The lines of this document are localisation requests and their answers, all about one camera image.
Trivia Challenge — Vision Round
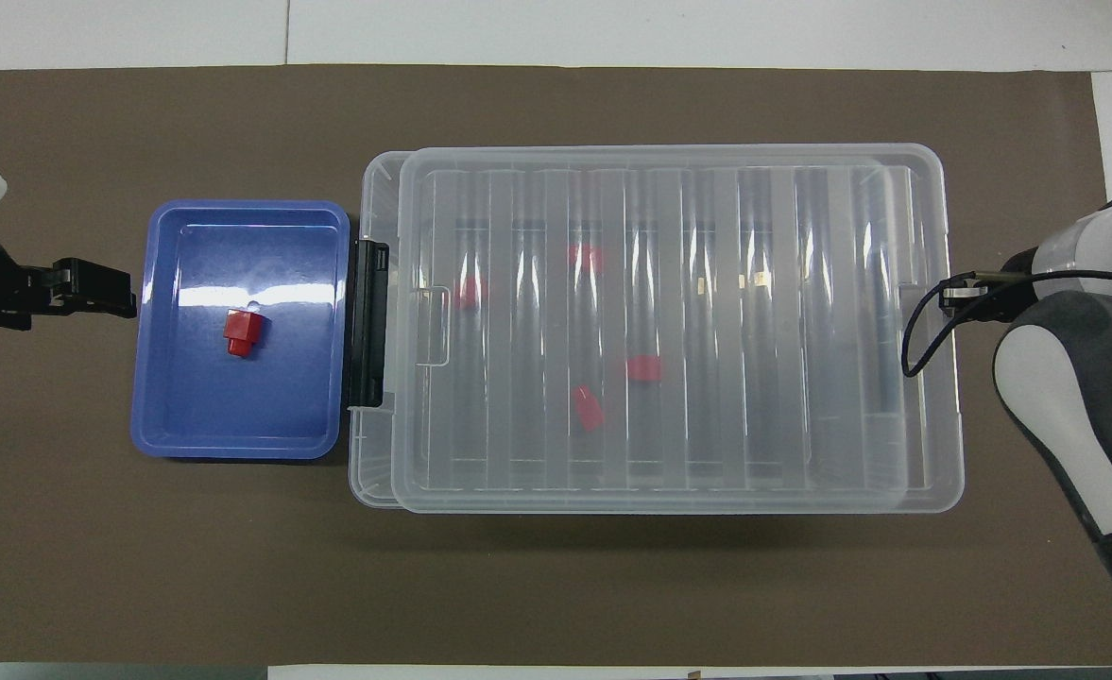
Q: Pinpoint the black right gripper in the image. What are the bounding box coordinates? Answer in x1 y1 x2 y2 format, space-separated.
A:
940 247 1041 324

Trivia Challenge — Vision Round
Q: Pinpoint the clear ribbed plastic lid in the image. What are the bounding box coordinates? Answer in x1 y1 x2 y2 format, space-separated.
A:
395 144 967 516

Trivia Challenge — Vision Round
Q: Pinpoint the blue plastic tray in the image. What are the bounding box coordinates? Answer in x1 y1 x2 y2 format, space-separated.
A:
130 199 352 461

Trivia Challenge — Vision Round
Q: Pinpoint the clear plastic storage box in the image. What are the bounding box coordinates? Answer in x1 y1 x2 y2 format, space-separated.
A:
348 149 959 511

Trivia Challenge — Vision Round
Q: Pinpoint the brown table mat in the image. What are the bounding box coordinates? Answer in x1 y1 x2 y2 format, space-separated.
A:
0 64 1112 667

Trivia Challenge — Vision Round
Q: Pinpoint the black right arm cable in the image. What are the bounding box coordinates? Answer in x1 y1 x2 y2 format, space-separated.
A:
900 269 1112 379

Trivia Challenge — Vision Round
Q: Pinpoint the black box latch handle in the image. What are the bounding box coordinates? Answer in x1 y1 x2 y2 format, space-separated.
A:
346 239 392 409

